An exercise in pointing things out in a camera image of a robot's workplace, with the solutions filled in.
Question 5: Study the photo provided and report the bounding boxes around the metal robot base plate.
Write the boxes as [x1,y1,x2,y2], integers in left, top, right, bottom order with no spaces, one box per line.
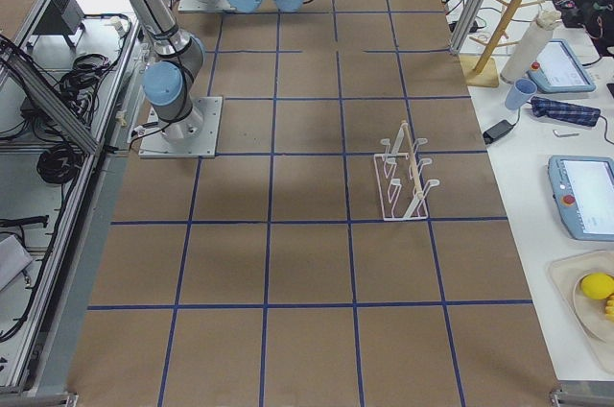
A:
[138,96,223,158]

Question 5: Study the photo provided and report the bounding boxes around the white paper roll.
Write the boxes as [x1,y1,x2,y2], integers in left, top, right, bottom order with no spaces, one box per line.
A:
[500,10,561,84]

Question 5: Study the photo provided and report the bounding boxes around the yellow lemon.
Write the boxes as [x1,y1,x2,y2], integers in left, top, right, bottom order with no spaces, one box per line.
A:
[580,273,614,300]

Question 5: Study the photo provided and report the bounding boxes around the black power adapter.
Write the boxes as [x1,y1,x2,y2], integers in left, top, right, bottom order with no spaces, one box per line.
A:
[483,120,515,145]

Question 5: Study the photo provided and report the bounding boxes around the blue teach pendant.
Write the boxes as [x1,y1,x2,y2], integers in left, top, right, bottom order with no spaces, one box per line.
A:
[527,38,596,93]
[548,156,613,242]

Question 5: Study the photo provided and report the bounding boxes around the beige tray with plate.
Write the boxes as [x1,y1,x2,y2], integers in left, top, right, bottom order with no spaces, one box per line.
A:
[548,251,613,374]

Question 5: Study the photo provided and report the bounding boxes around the blue teach pendant near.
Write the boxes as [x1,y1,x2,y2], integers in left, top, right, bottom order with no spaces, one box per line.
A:
[548,156,613,242]

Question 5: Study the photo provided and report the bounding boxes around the light blue cup on desk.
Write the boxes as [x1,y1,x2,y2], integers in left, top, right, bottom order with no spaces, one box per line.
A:
[505,78,537,110]

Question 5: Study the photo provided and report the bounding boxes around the wooden mug tree stand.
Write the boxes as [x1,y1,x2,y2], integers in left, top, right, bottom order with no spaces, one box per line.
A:
[460,0,544,87]

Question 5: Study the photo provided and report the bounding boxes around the blue plaid cloth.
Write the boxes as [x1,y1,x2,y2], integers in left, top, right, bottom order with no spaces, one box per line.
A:
[530,96,601,127]

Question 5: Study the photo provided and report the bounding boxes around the blue teach pendant far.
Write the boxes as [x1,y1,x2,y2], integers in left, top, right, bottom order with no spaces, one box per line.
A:
[527,38,596,93]

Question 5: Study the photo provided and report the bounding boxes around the black coiled cables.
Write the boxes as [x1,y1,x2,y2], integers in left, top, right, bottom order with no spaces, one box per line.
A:
[36,142,83,186]

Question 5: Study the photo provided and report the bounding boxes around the white wire cup rack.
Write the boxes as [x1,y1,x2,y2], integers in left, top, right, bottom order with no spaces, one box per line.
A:
[373,121,440,222]

